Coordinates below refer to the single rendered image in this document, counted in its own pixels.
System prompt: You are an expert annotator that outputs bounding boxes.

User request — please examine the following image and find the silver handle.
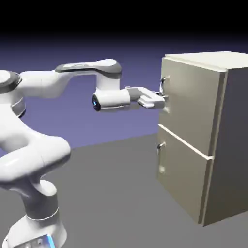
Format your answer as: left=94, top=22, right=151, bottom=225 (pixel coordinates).
left=157, top=141, right=167, bottom=174
left=159, top=76, right=171, bottom=113

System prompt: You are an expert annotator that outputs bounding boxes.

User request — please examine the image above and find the tall beige cabinet door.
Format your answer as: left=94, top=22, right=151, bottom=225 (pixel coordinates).
left=158, top=57, right=227, bottom=157

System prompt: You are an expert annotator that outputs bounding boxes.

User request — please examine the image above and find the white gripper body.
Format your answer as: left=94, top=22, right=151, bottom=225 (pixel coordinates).
left=137, top=90, right=166, bottom=109

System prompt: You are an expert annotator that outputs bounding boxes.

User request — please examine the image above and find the short beige cabinet door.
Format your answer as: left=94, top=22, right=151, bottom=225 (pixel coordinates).
left=155, top=124, right=214, bottom=225

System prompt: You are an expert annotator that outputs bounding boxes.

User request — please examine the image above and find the silver handle on short door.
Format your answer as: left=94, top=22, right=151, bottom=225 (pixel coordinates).
left=157, top=141, right=167, bottom=174

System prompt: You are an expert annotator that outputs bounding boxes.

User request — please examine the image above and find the beige cabinet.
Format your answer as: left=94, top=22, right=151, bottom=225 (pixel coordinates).
left=155, top=51, right=248, bottom=227

